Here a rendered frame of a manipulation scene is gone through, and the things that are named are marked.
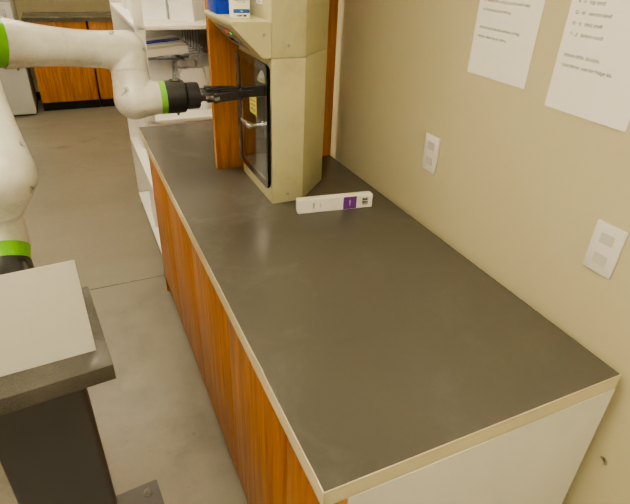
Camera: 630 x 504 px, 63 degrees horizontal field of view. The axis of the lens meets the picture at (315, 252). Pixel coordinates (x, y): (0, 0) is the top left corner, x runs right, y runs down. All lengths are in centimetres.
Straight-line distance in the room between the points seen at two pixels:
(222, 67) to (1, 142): 104
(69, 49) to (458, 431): 126
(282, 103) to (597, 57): 87
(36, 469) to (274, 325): 63
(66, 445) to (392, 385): 76
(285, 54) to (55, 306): 96
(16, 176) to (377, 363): 78
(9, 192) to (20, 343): 30
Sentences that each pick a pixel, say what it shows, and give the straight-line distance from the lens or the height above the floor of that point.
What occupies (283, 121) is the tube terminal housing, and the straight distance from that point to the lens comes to 166.
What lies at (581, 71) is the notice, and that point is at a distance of 126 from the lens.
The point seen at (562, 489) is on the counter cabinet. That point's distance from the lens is 152.
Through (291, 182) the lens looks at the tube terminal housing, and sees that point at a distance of 174.
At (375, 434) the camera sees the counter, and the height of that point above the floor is 94.
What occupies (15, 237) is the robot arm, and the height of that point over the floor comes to 117.
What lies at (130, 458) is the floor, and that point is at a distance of 221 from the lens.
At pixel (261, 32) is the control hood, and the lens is 158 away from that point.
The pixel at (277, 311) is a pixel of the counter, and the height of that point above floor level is 94.
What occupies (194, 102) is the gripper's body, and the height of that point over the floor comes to 130.
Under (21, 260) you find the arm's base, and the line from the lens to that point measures 118.
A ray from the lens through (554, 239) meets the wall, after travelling 134.
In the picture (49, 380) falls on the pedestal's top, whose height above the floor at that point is 94.
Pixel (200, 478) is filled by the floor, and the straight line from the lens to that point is 210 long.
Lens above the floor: 169
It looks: 31 degrees down
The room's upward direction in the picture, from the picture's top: 2 degrees clockwise
